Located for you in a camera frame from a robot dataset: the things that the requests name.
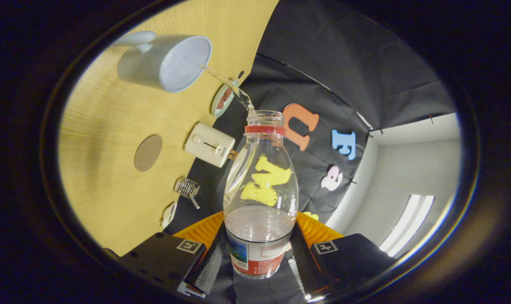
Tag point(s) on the round brown coaster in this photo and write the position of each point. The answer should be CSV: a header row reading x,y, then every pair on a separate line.
x,y
148,153

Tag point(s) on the white toaster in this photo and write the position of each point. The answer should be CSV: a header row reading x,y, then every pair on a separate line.
x,y
206,144

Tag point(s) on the clear plastic juice bottle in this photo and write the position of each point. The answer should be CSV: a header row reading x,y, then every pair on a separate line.
x,y
259,236

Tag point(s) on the wooden table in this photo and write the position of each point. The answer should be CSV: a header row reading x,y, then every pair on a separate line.
x,y
103,126

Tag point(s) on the ceiling light panel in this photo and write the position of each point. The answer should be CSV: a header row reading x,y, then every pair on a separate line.
x,y
407,223

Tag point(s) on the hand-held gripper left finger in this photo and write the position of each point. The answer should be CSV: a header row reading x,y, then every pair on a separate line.
x,y
211,266

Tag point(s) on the pale green plate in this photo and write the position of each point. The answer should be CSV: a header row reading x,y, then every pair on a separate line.
x,y
216,109

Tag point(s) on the brown toast slice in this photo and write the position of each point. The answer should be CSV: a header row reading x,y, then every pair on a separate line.
x,y
233,154

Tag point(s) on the white cup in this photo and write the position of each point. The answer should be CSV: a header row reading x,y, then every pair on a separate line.
x,y
150,63

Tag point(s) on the brown meat slice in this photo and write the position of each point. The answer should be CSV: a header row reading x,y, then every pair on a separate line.
x,y
222,100
227,92

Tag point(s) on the white divided snack tray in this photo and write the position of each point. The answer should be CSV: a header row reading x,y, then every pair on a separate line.
x,y
169,215

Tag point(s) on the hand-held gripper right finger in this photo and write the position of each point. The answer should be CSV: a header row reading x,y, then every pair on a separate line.
x,y
310,270

